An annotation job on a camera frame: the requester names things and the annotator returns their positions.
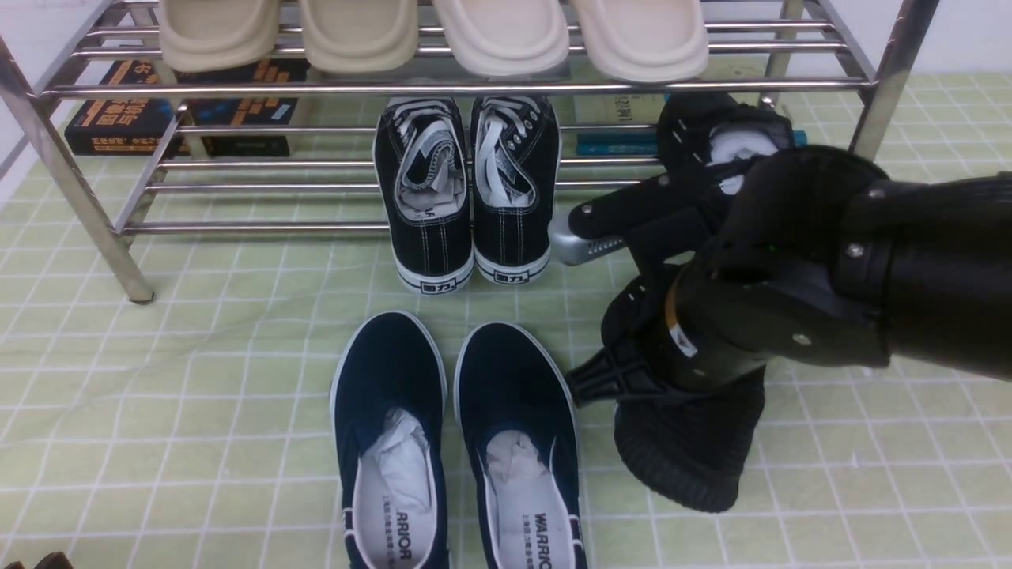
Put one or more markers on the beige slipper far left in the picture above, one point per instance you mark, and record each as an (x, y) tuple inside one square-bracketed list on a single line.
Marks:
[(203, 36)]

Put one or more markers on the black canvas sneaker right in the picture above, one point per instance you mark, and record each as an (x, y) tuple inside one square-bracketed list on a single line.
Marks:
[(516, 158)]

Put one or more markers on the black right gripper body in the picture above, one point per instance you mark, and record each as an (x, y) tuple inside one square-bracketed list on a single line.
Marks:
[(703, 329)]

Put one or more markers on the navy slip-on shoe left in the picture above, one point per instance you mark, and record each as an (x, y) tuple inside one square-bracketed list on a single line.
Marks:
[(388, 399)]

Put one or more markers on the teal beige book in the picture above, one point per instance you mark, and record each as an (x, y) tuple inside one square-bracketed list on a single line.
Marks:
[(624, 125)]

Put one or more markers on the navy slip-on shoe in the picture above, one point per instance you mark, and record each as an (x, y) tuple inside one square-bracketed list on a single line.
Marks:
[(388, 399), (519, 427)]

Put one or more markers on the black orange book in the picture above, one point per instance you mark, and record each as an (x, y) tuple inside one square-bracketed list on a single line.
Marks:
[(135, 127)]

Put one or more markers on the black canvas sneaker left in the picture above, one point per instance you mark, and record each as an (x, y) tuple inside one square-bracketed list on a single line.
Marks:
[(420, 160)]

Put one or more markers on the cream slipper far right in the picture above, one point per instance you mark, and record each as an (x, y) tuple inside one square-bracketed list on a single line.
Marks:
[(644, 41)]

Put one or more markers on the beige slipper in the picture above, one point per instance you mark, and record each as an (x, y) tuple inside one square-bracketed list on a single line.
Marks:
[(354, 37), (203, 36)]

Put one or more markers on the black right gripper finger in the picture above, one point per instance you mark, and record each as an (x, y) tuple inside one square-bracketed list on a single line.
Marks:
[(615, 373)]

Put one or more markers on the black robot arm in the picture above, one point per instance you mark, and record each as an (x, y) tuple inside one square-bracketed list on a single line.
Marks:
[(811, 254)]

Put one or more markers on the navy slip-on shoe right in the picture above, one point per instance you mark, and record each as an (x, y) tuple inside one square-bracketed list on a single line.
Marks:
[(519, 427)]

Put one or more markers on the green grid tablecloth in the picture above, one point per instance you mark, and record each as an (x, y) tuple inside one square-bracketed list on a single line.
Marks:
[(193, 432)]

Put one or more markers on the black canvas sneaker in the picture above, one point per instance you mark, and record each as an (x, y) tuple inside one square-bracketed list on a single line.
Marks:
[(420, 160), (516, 158)]

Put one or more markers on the cream slipper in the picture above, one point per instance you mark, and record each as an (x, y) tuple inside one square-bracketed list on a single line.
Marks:
[(644, 41), (505, 38)]

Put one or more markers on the silver metal shoe rack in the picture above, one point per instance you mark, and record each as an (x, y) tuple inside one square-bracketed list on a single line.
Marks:
[(115, 55)]

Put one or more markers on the black knit sneaker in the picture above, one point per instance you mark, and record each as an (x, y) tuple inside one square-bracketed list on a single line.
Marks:
[(689, 404), (712, 137)]

